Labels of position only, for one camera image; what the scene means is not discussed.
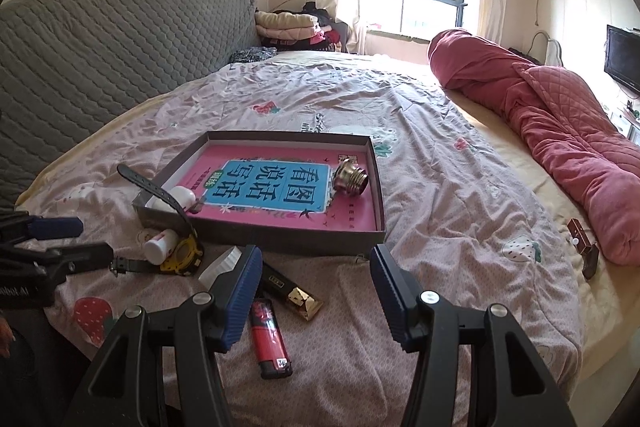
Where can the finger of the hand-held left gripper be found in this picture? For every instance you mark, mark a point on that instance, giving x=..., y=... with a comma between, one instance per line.
x=57, y=227
x=80, y=258

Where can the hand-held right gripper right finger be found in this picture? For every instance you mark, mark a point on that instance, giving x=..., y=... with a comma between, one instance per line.
x=387, y=297

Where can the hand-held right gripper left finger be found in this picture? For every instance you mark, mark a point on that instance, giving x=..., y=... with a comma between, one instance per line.
x=242, y=297

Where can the white ribbed cap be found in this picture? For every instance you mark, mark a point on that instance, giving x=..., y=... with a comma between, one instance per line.
x=222, y=264

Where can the red lighter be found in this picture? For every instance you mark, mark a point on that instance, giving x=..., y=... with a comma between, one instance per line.
x=269, y=337

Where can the grey cardboard box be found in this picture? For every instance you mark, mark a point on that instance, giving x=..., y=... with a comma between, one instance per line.
x=300, y=243

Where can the black and gold lighter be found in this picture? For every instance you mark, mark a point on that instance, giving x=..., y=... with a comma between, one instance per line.
x=295, y=297

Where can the white plastic bottle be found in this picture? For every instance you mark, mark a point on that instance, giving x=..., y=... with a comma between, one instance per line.
x=160, y=246

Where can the pink book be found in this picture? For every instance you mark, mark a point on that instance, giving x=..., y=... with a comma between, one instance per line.
x=260, y=212

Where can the white cap in box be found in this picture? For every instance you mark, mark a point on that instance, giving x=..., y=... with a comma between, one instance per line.
x=182, y=197

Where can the brass threaded fitting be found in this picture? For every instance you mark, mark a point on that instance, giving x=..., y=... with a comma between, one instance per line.
x=350, y=179

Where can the grey quilted headboard cover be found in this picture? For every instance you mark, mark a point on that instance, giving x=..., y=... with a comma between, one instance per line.
x=110, y=52

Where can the small brown case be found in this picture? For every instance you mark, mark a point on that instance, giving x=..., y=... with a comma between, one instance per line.
x=580, y=237

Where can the dark patterned cloth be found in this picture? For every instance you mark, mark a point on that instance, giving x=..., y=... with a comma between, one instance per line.
x=250, y=55

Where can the red quilted duvet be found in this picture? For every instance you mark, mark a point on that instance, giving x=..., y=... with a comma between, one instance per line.
x=565, y=127

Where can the pile of folded clothes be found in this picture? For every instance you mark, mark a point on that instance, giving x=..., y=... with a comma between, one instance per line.
x=290, y=27

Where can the white chair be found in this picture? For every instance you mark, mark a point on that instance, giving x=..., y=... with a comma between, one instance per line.
x=550, y=49

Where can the black television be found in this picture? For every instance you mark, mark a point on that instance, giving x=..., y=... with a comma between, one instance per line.
x=622, y=57

